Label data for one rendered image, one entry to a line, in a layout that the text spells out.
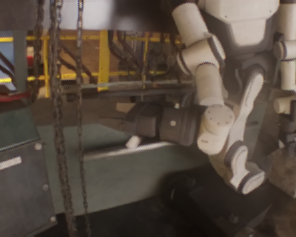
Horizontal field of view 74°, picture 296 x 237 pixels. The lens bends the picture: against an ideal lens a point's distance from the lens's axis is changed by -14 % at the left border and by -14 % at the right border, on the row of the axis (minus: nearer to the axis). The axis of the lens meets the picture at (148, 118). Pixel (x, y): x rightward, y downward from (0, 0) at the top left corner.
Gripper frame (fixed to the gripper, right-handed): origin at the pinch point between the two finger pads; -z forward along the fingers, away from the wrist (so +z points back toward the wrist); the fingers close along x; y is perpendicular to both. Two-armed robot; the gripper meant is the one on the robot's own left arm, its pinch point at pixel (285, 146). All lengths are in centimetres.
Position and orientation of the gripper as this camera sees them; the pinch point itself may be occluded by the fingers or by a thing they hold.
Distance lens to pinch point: 122.4
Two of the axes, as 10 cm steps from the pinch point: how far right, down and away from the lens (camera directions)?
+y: 9.8, -1.8, -1.2
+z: -2.1, -9.1, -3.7
